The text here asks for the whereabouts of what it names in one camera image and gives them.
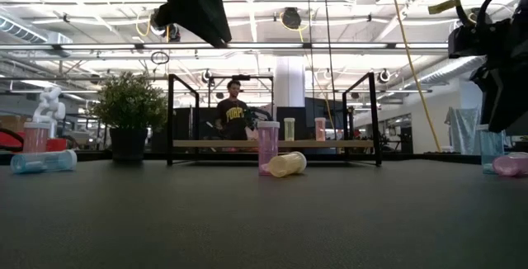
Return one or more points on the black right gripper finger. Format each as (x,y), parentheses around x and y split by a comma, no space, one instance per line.
(493,100)
(519,100)

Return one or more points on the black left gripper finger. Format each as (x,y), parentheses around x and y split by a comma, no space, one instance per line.
(223,29)
(210,34)

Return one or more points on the blue medicine bottle white cap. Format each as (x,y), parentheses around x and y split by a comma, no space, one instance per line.
(43,161)
(491,153)

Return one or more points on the pink medicine bottle white cap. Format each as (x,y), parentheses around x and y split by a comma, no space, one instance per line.
(511,166)
(267,145)

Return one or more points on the yellow medicine bottle white cap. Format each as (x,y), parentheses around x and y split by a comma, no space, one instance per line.
(289,130)
(288,164)

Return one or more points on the orange medicine bottle white cap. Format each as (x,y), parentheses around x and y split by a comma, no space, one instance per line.
(320,130)

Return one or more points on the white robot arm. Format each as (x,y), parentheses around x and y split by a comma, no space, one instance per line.
(51,106)

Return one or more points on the grey cloth cover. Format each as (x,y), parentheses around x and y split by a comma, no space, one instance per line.
(464,130)

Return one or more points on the person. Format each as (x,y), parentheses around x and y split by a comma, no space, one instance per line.
(232,114)

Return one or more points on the green leafy bouquet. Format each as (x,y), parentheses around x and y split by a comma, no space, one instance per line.
(255,117)

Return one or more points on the long ceiling light strip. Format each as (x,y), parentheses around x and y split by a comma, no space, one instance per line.
(103,46)

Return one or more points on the green potted plant black pot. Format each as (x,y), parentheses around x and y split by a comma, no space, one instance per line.
(128,104)

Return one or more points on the black computer monitor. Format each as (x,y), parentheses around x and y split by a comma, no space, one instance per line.
(317,106)

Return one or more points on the red box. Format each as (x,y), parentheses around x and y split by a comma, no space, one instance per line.
(57,145)

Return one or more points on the dark table mat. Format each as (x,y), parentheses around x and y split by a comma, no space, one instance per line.
(264,219)

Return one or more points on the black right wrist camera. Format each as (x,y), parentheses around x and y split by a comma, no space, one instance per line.
(466,42)

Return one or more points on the silver ventilation duct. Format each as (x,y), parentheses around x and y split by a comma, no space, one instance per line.
(453,71)
(20,29)

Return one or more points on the wooden shelf black metal frame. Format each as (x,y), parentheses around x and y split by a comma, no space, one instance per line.
(231,143)

